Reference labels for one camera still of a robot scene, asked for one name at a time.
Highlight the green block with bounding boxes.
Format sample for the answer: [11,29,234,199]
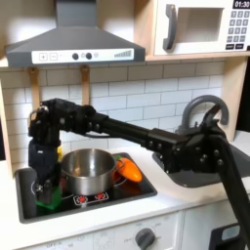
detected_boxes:
[34,185,63,211]

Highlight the steel pot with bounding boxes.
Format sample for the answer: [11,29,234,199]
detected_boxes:
[60,147,126,196]

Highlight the orange toy carrot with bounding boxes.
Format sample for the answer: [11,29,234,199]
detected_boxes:
[114,155,144,184]

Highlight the slotted wooden spatula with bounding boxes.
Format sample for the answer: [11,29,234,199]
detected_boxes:
[27,66,41,110]

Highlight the wooden spoon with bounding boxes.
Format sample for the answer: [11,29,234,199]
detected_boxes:
[80,65,91,106]

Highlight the black toy stove top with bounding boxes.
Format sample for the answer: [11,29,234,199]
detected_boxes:
[14,151,158,225]

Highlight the grey oven knob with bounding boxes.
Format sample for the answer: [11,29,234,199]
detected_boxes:
[135,228,156,250]

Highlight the grey extractor hood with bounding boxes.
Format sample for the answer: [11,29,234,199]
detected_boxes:
[5,0,146,67]

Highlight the dark grey sink basin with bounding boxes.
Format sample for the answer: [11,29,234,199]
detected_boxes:
[151,143,250,188]

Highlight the dark grey tap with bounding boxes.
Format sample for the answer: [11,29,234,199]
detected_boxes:
[177,95,229,135]

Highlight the white toy microwave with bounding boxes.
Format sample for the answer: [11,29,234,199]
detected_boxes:
[153,0,250,57]

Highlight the black cabinet door handle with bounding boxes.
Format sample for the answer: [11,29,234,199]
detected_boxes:
[209,223,243,250]

